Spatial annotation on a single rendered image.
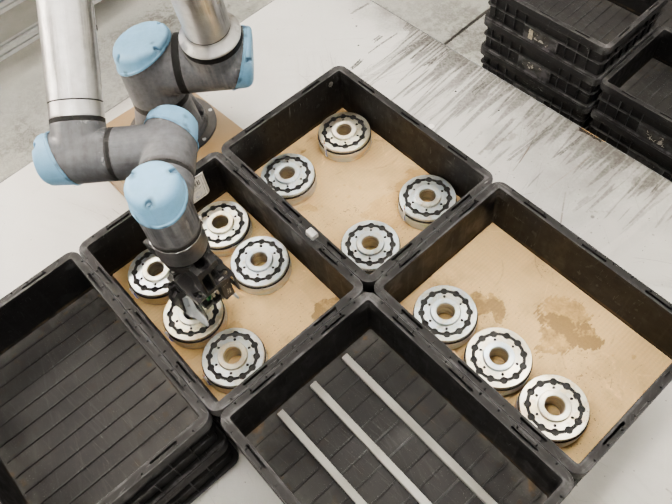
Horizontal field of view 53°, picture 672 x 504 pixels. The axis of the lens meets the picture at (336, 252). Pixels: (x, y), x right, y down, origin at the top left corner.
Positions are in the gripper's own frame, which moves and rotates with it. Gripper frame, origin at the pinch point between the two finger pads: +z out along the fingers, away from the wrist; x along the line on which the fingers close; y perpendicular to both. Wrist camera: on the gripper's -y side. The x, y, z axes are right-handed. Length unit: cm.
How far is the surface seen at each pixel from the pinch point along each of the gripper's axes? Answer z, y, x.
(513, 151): 15, 14, 71
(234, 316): 1.9, 4.5, 1.6
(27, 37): 72, -186, 42
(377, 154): 2.0, -0.5, 43.7
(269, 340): 1.9, 12.2, 2.6
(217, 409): -8.1, 18.9, -11.8
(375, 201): 2.0, 6.7, 35.1
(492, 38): 43, -27, 123
